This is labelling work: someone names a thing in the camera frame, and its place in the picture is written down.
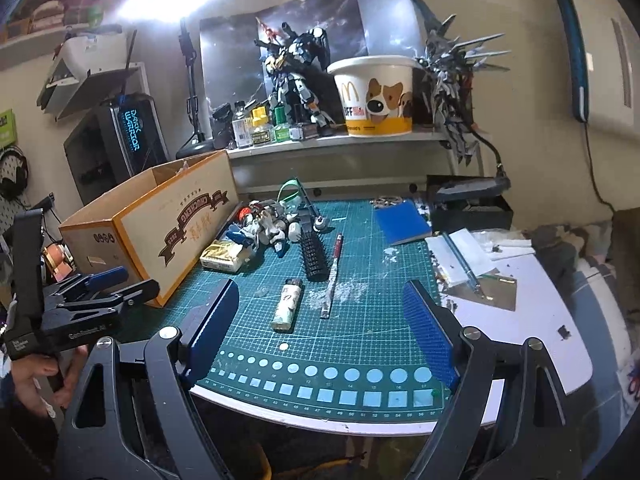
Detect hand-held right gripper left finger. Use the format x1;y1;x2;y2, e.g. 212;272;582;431
55;277;241;480

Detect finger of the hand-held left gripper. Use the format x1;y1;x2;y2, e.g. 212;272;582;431
59;280;161;320
60;266;130;306

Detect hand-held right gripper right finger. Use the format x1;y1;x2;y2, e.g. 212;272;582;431
402;279;583;480

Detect person's left forearm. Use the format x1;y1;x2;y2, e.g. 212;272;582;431
0;395;68;480

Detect person's left hand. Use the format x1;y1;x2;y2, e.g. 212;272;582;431
0;345;90;417

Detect copper coloured device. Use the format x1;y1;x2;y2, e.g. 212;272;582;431
42;245;77;279

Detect brown cardboard box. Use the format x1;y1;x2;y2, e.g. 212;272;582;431
59;150;238;309

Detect metal plate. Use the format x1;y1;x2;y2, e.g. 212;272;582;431
442;272;519;314

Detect gold foil packet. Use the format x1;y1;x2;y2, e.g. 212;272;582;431
200;240;254;275

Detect green cutting mat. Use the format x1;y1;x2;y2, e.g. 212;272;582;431
192;199;460;423

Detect white lighter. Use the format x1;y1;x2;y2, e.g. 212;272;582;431
271;278;304;333

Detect blue sanding pad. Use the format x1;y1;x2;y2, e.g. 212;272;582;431
374;201;434;247

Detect white blue robot model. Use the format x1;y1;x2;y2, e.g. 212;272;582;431
225;200;304;259

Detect white paper sheet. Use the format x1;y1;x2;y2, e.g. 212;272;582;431
477;232;537;262

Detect black computer case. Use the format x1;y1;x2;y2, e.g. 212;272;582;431
63;92;172;207

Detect black storage box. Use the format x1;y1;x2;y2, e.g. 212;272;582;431
427;174;515;234

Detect black headphones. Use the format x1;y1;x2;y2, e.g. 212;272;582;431
0;146;31;202

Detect black gooseneck clip lamp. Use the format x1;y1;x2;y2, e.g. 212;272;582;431
434;132;512;206

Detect green black hand tool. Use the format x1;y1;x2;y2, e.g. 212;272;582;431
277;176;329;234

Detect patterned blanket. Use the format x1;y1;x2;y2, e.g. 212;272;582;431
520;207;640;411

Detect black paint bottle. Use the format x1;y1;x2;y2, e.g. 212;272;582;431
212;104;234;150

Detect black desk stand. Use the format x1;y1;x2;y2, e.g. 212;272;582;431
175;17;217;161

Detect clear glass bottle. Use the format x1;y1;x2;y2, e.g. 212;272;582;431
232;101;254;150

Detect yellow cap bottle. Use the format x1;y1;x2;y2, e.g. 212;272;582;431
251;106;271;147

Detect grey desk shelf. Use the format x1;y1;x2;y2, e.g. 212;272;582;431
225;129;485;197

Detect green label bottle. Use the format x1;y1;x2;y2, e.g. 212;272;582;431
272;102;291;142

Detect white printer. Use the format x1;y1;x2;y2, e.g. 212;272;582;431
50;35;127;82

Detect white paper bucket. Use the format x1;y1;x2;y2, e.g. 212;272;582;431
327;55;419;137

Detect grey winged robot model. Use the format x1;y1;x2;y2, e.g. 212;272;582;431
399;0;513;167

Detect dark standing robot model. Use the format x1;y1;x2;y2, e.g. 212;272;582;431
256;16;342;137

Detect green wall sign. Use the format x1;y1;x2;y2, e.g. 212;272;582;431
0;108;20;150

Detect white wall shelf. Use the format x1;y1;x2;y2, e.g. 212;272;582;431
37;62;151;122

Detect black cable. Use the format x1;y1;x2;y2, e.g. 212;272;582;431
582;120;617;213

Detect dark wall poster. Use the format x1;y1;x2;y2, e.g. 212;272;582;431
199;0;426;128

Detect blue black wall device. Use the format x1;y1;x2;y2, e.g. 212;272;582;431
547;0;592;124

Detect white wall unit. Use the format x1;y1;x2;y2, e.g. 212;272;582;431
586;7;640;129

